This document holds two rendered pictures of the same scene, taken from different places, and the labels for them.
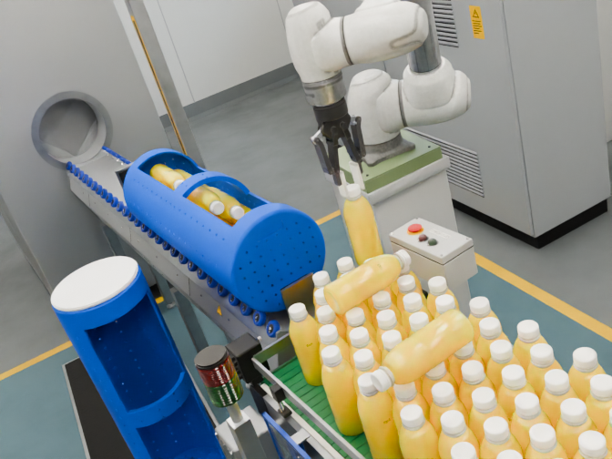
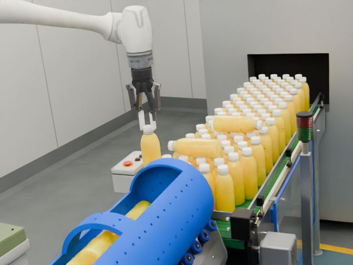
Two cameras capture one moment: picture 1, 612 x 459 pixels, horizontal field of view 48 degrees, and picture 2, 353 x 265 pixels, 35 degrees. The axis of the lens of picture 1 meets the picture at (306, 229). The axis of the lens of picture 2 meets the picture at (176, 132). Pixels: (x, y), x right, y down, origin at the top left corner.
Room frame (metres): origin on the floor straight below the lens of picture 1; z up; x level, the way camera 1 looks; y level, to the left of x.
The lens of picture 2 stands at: (2.67, 1.42, 1.90)
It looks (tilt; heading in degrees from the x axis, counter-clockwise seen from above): 19 degrees down; 230
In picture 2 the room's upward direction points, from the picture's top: 6 degrees counter-clockwise
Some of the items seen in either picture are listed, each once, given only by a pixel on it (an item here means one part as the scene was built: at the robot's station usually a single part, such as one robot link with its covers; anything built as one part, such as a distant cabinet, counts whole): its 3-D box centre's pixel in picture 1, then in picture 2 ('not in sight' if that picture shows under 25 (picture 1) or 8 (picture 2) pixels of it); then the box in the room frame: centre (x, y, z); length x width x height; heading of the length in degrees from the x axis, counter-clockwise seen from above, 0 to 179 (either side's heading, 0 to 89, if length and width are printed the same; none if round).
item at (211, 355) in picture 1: (224, 388); (304, 133); (1.04, 0.23, 1.18); 0.06 x 0.06 x 0.16
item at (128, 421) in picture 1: (147, 389); not in sight; (1.92, 0.67, 0.59); 0.28 x 0.28 x 0.88
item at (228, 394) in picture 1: (223, 385); (304, 132); (1.04, 0.23, 1.18); 0.06 x 0.06 x 0.05
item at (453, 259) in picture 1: (432, 252); (135, 171); (1.47, -0.28, 1.05); 0.20 x 0.10 x 0.10; 25
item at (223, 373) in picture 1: (215, 367); (304, 121); (1.04, 0.23, 1.23); 0.06 x 0.06 x 0.04
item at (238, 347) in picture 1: (249, 359); (241, 225); (1.41, 0.23, 0.95); 0.10 x 0.07 x 0.10; 115
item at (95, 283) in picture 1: (95, 282); not in sight; (1.92, 0.67, 1.03); 0.28 x 0.28 x 0.01
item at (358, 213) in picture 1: (362, 228); (151, 154); (1.49, -0.13, 1.17); 0.07 x 0.07 x 0.19
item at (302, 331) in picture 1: (309, 345); (224, 194); (1.33, 0.07, 1.00); 0.07 x 0.07 x 0.19
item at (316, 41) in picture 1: (318, 39); (135, 28); (1.49, -0.15, 1.64); 0.13 x 0.11 x 0.16; 70
